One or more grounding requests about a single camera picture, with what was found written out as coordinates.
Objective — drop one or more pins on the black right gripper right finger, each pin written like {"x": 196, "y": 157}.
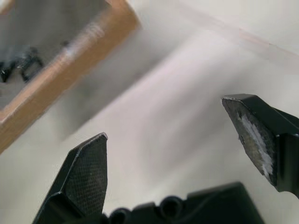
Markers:
{"x": 261, "y": 130}

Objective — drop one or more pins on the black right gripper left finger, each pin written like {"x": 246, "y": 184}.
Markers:
{"x": 81, "y": 179}

